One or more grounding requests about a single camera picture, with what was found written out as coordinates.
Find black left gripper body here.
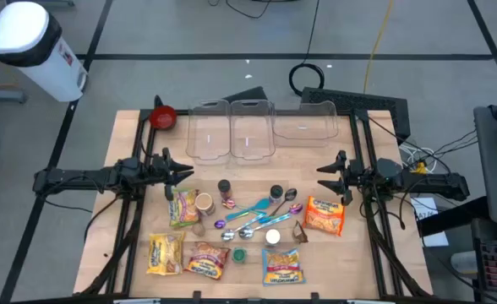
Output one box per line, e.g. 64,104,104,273
149,146,177,187

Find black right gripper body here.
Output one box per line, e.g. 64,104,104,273
336,149,362,192

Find chili shrimp ramen pack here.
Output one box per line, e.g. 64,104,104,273
167,187,201,229

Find orange chicken ramen pack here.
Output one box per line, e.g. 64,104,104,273
302,195,346,236

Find tan lid spice jar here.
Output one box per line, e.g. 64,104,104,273
194,192,216,217

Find dark metal spoon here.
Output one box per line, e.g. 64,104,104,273
268,187,299,218

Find purple iridescent spoon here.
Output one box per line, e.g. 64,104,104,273
257,203,304,225
214,210,252,231

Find dark lid brown spice jar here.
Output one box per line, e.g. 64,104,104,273
216,178,234,200

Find brown spice pouch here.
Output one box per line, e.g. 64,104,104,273
291,220,309,245

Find yellow ramen pack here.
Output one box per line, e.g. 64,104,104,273
145,231,186,277

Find white lid spice jar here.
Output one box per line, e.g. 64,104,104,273
264,228,282,247

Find red ramen pack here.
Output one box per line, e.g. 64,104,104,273
183,241,232,280

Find blue ramen pack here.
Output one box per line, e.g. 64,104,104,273
260,247,307,287

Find green oregano spice jar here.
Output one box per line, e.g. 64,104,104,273
231,247,249,264

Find clear plastic bin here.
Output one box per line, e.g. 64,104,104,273
185,99,232,166
272,100,339,148
229,99,276,166

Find red round bowl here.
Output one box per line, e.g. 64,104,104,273
149,105,178,130

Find pink iridescent spoon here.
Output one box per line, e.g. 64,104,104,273
221,198,268,215

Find teal spoon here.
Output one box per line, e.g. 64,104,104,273
224,197,271,222

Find black wedge panel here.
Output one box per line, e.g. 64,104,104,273
221,85,270,105

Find white paper sheet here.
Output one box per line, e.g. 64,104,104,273
411,197,449,248

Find gray metal stand base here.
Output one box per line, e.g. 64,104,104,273
0,86,28,105

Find white trash bin black band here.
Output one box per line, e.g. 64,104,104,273
0,0,89,103

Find black aluminium table frame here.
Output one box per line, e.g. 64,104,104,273
79,107,434,304

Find white cable bundle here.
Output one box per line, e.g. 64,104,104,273
399,142,436,175

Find coiled black cable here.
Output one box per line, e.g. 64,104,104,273
288,0,326,97

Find yellow cable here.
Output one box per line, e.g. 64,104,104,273
363,0,396,95

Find black floor cable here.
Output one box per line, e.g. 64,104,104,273
208,0,275,20

